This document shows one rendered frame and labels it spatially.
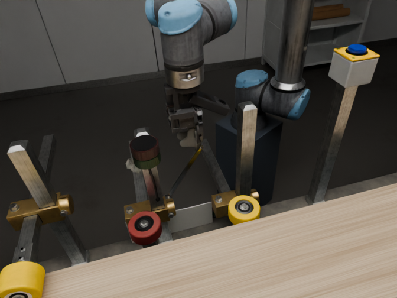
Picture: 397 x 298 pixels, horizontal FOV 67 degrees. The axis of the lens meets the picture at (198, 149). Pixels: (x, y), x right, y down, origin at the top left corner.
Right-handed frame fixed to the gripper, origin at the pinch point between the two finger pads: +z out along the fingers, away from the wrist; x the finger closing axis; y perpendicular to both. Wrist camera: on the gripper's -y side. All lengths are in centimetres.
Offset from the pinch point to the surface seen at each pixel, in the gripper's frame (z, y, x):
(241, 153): -2.7, -8.9, 9.5
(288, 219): 7.7, -15.4, 24.7
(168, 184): 98, 5, -85
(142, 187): 11.8, 17.5, -1.0
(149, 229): 7.2, 17.3, 18.2
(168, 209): 11.1, 11.8, 10.2
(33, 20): 24, 92, -259
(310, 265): 7.7, -14.3, 36.8
